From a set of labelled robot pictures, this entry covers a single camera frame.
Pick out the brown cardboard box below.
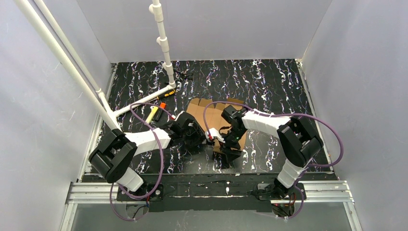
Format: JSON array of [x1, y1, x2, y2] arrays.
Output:
[[187, 98, 247, 153]]

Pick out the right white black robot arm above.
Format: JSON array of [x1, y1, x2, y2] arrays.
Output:
[[220, 105, 323, 198]]

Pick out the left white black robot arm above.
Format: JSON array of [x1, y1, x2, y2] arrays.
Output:
[[89, 111, 206, 192]]

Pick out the orange black marker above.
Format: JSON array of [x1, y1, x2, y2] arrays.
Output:
[[153, 103, 166, 121]]

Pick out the yellow marker pen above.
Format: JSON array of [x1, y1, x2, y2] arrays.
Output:
[[145, 106, 158, 124]]

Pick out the black pliers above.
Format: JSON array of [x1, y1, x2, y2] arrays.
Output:
[[174, 70, 193, 81]]

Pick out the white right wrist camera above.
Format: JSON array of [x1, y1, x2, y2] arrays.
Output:
[[205, 128, 225, 143]]

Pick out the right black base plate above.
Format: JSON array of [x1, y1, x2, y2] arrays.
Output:
[[251, 182, 307, 201]]

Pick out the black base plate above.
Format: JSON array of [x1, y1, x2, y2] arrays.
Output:
[[251, 182, 307, 201], [116, 183, 164, 201]]

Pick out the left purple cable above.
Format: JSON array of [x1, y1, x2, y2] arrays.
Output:
[[109, 103, 177, 222]]

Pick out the purple cable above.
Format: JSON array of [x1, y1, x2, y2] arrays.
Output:
[[203, 101, 345, 220], [109, 103, 177, 222]]

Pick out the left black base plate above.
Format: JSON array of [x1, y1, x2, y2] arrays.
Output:
[[116, 183, 164, 201]]

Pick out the white PVC pipe frame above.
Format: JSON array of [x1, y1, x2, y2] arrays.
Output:
[[15, 0, 175, 129]]

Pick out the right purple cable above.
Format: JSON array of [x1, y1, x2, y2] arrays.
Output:
[[203, 101, 345, 220]]

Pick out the aluminium rail frame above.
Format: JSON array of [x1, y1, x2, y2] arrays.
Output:
[[60, 59, 361, 231]]

